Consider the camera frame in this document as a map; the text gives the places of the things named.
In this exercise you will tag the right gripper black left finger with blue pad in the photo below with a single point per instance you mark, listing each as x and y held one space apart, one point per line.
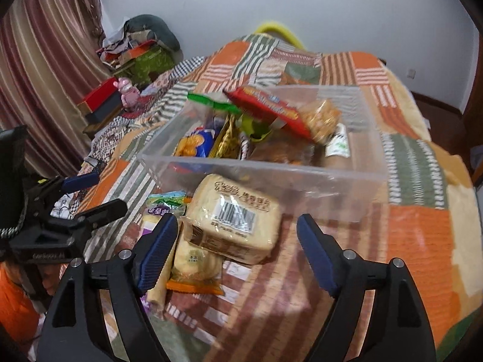
74 328

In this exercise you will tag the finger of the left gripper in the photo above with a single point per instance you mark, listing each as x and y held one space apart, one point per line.
48 191
89 220

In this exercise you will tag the purple label cracker pack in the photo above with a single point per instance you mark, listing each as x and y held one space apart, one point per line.
160 232

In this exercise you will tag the orange edged biscuit packet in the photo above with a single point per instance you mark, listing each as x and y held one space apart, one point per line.
195 270

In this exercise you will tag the blue cookie bag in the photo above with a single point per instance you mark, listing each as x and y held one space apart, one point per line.
197 143

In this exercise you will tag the beige cracker pack with barcode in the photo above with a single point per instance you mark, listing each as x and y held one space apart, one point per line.
229 219

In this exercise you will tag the yellow snack packet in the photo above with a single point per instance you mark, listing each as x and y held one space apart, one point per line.
227 143

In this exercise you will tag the clear plastic storage bin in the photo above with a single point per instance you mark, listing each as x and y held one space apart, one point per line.
281 165

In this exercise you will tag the green snack bag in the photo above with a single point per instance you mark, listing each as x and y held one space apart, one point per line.
218 101

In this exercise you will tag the red snack bag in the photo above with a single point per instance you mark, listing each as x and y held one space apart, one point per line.
269 109

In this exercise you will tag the clear bag of fried snacks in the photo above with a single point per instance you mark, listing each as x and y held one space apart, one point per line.
320 118

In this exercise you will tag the brown round biscuit roll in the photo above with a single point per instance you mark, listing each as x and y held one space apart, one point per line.
336 153

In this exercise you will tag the red and black box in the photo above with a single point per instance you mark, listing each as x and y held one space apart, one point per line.
101 102

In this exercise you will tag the patchwork striped bed quilt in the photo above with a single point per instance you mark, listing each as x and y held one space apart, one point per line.
426 213

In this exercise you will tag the pink plush toy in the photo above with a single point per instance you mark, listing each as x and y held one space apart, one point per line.
129 94

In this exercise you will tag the striped red beige curtain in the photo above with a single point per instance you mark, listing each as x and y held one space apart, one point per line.
49 63

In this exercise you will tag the grey green plush cushion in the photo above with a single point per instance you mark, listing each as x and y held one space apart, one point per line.
158 28

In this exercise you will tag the yellow curved foam tube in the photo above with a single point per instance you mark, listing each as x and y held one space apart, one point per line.
275 28

